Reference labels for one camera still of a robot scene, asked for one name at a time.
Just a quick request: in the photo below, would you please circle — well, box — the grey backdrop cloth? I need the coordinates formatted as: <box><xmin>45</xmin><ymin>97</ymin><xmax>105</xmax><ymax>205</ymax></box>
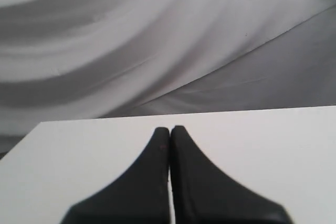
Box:
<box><xmin>1</xmin><ymin>0</ymin><xmax>335</xmax><ymax>153</ymax></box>

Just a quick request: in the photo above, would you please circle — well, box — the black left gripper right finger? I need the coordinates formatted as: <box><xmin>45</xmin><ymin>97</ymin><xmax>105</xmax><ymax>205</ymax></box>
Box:
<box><xmin>170</xmin><ymin>126</ymin><xmax>292</xmax><ymax>223</ymax></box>

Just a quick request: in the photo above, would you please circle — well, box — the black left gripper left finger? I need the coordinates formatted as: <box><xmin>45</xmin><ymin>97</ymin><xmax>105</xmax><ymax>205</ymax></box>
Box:
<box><xmin>61</xmin><ymin>127</ymin><xmax>170</xmax><ymax>223</ymax></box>

